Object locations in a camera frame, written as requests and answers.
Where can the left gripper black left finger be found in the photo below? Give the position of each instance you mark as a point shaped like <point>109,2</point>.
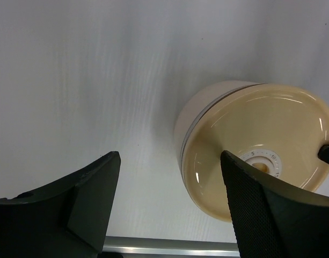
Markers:
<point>65,218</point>

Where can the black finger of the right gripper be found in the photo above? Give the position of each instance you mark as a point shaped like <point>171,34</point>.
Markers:
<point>323,153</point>

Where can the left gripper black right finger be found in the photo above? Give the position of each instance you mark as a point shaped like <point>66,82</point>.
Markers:
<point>272,218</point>

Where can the beige lunch box lid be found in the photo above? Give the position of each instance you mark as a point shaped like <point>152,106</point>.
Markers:
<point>277,128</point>

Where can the aluminium front rail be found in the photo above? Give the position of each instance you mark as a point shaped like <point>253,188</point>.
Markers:
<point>149,246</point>

